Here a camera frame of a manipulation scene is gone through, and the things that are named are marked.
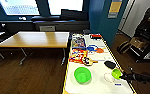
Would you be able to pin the wide bright window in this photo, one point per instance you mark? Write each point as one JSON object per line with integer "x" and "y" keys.
{"x": 19, "y": 6}

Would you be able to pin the tan wall plaque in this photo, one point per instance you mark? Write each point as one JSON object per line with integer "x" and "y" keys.
{"x": 115, "y": 6}

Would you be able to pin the white table with dishes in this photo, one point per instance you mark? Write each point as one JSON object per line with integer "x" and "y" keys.
{"x": 91, "y": 71}

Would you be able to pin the black wheeled cart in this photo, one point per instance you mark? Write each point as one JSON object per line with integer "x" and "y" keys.
{"x": 149, "y": 46}

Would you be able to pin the dark backpack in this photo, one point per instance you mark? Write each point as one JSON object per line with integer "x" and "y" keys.
{"x": 124, "y": 46}

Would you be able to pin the orange yellow snack bag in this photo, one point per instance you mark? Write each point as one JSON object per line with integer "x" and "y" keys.
{"x": 77, "y": 55}

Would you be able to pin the colourful game box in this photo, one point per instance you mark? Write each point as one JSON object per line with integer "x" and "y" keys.
{"x": 78, "y": 42}

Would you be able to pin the blue round paddle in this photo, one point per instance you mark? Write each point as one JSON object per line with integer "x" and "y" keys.
{"x": 91, "y": 49}

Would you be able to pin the tan cardboard box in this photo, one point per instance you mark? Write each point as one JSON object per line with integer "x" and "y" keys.
{"x": 138, "y": 43}

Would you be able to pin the small green bowl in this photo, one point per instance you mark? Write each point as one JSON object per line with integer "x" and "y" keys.
{"x": 116, "y": 73}

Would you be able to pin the large green bowl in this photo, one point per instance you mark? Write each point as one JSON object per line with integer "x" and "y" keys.
{"x": 82, "y": 75}

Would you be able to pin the red flat game piece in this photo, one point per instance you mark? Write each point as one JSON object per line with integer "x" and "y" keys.
{"x": 96, "y": 35}

